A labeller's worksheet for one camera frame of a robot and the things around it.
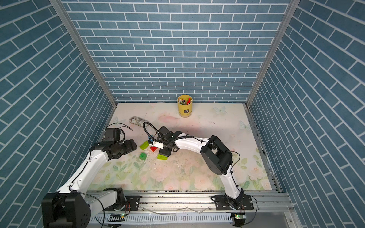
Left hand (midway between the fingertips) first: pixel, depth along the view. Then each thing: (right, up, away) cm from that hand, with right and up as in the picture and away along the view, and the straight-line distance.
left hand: (134, 147), depth 84 cm
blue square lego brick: (+11, +5, -6) cm, 14 cm away
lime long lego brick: (+2, -2, +11) cm, 12 cm away
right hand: (+16, -2, +7) cm, 18 cm away
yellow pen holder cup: (+30, +27, +23) cm, 46 cm away
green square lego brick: (+4, -6, +3) cm, 8 cm away
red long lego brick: (+9, -3, +10) cm, 13 cm away
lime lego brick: (+16, -8, +5) cm, 18 cm away
